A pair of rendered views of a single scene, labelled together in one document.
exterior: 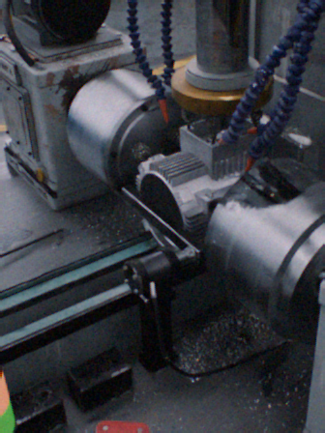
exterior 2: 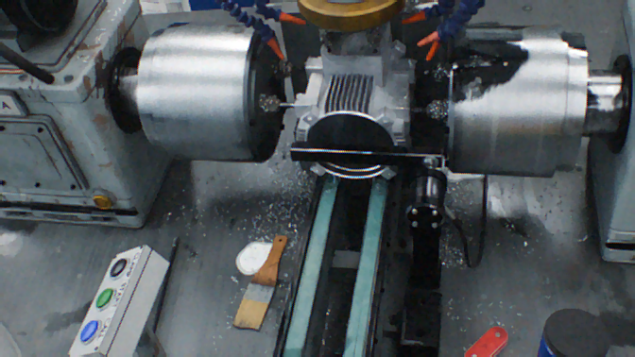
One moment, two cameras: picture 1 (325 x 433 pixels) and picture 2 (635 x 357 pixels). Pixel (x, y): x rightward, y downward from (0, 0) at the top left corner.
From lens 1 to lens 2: 75 cm
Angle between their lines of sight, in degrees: 34
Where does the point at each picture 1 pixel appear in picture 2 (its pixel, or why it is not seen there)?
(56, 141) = (116, 152)
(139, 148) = (269, 100)
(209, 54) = not seen: outside the picture
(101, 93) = (182, 67)
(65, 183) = (138, 192)
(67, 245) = (204, 249)
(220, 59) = not seen: outside the picture
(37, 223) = not seen: hidden behind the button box
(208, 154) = (375, 64)
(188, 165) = (361, 87)
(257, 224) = (515, 96)
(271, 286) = (561, 139)
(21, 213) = (105, 255)
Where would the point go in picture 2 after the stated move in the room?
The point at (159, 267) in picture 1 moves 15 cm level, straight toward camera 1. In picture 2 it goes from (439, 190) to (530, 235)
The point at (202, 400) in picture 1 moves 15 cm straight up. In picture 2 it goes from (494, 276) to (501, 222)
